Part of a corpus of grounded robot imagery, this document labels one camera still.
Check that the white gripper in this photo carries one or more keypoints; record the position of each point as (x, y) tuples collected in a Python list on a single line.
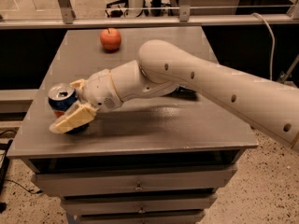
[(99, 90)]

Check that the blue pepsi can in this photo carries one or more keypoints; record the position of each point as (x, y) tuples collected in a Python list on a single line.
[(63, 101)]

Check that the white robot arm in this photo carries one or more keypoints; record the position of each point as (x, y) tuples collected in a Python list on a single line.
[(160, 68)]

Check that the red apple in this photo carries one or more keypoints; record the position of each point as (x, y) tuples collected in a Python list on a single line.
[(110, 39)]

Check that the black office chair base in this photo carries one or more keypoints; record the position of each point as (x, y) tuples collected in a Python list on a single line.
[(115, 9)]

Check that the grey drawer cabinet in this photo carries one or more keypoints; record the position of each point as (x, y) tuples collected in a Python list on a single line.
[(162, 132)]

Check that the blue chips bag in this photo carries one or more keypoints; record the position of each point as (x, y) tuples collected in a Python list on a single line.
[(183, 93)]

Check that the middle grey drawer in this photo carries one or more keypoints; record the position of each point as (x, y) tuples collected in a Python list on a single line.
[(139, 204)]

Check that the grey drawer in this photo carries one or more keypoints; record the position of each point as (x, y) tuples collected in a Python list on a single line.
[(169, 217), (139, 204), (130, 181)]

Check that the top grey drawer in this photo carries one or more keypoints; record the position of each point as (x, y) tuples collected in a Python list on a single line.
[(130, 181)]

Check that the bottom grey drawer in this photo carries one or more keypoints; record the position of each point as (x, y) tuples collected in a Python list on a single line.
[(169, 217)]

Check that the grey metal railing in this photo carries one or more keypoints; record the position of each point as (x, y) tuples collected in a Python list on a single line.
[(68, 14)]

